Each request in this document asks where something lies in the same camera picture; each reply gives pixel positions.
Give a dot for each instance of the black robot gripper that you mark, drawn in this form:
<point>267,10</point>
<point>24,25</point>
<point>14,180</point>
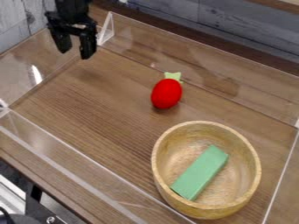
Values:
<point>71,20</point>

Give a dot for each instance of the red plush radish toy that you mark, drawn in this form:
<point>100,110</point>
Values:
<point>167,91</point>

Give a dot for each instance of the oval wooden bowl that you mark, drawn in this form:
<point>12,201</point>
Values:
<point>231,189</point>

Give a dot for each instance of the green rectangular block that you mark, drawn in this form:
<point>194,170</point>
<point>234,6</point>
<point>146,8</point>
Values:
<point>191,183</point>

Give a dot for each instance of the clear acrylic corner bracket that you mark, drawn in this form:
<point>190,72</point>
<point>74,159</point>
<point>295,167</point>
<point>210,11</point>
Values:
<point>106,30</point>

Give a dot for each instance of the black metal table frame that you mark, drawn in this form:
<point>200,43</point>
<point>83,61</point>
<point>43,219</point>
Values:
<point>36,210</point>

